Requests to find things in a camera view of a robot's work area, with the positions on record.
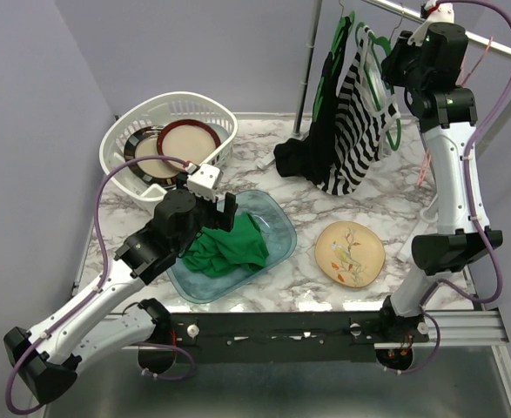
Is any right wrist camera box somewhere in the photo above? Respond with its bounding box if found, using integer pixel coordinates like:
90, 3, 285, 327
407, 0, 454, 46

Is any black rimmed plate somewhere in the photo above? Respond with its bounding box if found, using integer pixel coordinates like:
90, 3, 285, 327
124, 125, 181, 187

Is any beige bird pattern plate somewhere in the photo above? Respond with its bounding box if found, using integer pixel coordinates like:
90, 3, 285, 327
314, 221, 386, 289

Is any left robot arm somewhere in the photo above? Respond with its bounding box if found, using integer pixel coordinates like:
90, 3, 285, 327
3, 188, 238, 406

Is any green hanger with striped top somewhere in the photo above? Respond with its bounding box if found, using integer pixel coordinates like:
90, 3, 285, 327
354, 22, 402, 154

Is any white plastic dish basket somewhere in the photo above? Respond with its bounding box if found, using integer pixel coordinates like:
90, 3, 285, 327
98, 91, 239, 212

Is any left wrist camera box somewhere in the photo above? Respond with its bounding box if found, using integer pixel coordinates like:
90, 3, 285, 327
185, 163, 223, 202

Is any red rimmed plate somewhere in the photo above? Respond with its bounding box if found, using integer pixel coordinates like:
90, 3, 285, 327
157, 118, 221, 165

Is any black white striped tank top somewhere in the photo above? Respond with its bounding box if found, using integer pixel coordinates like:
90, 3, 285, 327
318, 40, 400, 196

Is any green tank top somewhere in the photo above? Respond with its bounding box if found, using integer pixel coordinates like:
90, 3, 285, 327
182, 212, 269, 279

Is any metal clothes rack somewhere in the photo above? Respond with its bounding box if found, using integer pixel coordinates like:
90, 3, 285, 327
257, 0, 511, 262

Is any clear blue plastic tray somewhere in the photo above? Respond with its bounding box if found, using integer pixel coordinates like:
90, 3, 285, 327
168, 190, 297, 304

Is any pink wire hanger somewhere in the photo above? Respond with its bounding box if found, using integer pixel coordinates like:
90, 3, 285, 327
416, 37, 494, 187

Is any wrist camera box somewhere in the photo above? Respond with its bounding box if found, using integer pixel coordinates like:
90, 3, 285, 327
185, 163, 223, 202
407, 0, 454, 46

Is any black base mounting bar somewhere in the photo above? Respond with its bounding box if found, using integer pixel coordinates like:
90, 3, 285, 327
137, 311, 430, 365

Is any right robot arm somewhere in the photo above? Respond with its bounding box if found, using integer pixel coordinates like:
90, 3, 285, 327
376, 23, 503, 343

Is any green hanger with black top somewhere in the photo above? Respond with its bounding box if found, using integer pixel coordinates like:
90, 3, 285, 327
312, 11, 355, 127

